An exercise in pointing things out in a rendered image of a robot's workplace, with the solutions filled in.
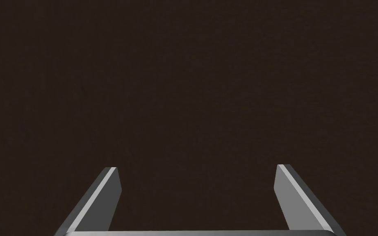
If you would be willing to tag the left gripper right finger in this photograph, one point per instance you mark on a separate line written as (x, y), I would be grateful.
(299, 205)

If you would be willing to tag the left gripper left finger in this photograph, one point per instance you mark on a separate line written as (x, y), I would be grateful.
(98, 205)

